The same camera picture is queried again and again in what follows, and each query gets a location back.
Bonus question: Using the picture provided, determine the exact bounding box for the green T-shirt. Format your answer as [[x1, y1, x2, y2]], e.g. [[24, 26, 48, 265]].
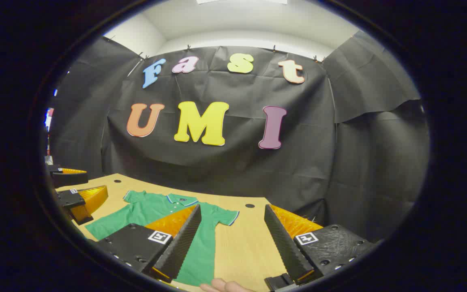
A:
[[85, 190, 240, 287]]

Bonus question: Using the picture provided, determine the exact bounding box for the black backdrop cloth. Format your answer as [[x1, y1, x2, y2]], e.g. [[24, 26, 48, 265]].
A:
[[49, 30, 431, 244]]

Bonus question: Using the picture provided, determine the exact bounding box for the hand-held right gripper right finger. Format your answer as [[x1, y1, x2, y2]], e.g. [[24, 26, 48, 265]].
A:
[[263, 204, 382, 286]]

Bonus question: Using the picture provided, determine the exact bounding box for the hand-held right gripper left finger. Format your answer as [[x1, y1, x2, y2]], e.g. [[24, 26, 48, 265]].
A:
[[90, 204, 202, 283]]

